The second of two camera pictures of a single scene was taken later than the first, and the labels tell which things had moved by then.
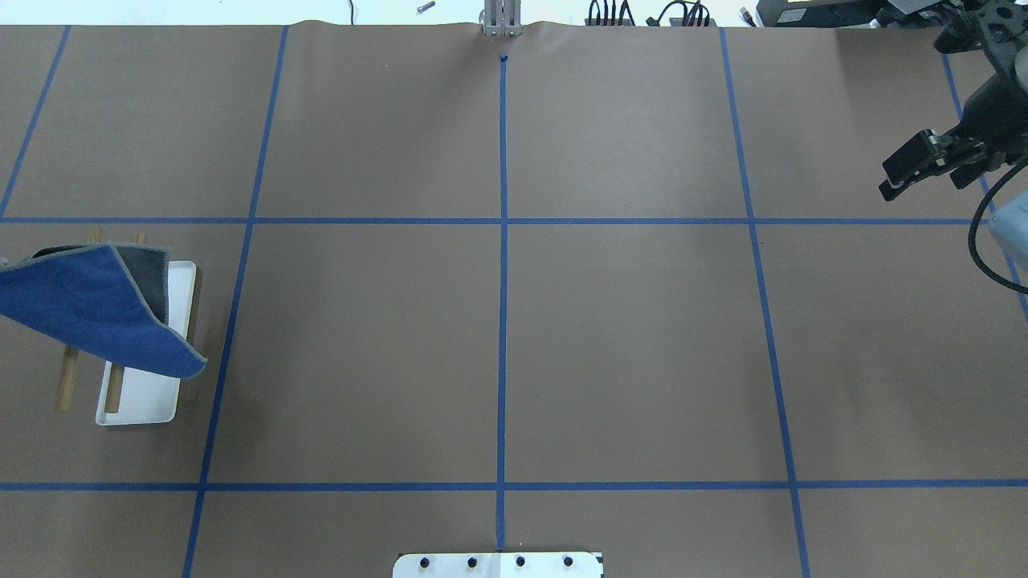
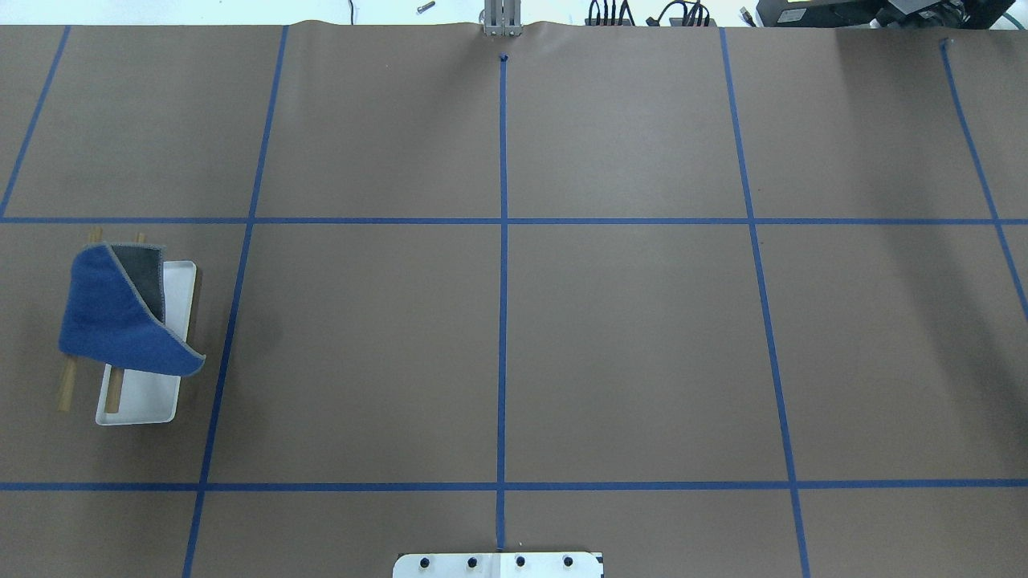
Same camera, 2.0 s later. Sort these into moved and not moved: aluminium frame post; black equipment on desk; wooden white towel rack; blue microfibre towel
Moved: blue microfibre towel
Not moved: aluminium frame post; wooden white towel rack; black equipment on desk
